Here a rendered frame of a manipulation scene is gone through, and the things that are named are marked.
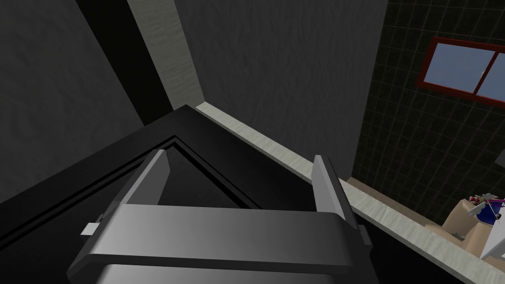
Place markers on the black door leaf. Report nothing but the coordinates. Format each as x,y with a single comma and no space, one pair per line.
130,165

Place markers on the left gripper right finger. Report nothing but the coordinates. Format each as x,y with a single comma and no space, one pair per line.
328,188

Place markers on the beige cabinet with clutter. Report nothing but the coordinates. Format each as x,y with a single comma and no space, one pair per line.
473,228

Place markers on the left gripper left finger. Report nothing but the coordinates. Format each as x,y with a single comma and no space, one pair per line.
149,182

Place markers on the red framed window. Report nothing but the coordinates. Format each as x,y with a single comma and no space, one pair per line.
465,71

